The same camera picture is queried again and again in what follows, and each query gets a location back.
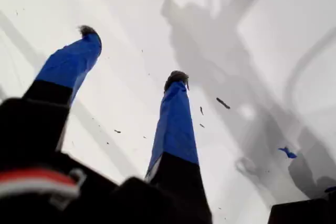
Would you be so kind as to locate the small blue tape scrap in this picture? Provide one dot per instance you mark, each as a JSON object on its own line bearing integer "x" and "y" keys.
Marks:
{"x": 288, "y": 153}

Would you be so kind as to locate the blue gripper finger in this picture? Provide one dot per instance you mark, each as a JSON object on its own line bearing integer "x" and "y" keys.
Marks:
{"x": 176, "y": 134}
{"x": 68, "y": 66}

